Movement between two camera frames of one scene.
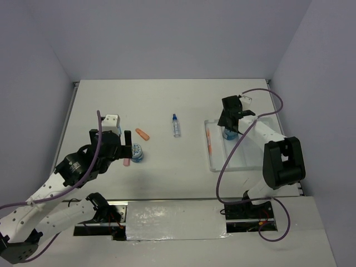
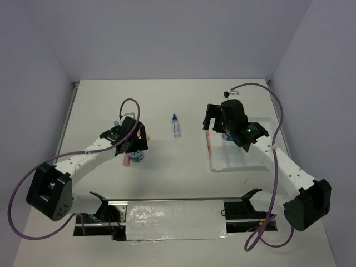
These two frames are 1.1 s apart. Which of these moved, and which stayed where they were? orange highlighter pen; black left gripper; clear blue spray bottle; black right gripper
Moved: black left gripper; black right gripper
Stayed: clear blue spray bottle; orange highlighter pen
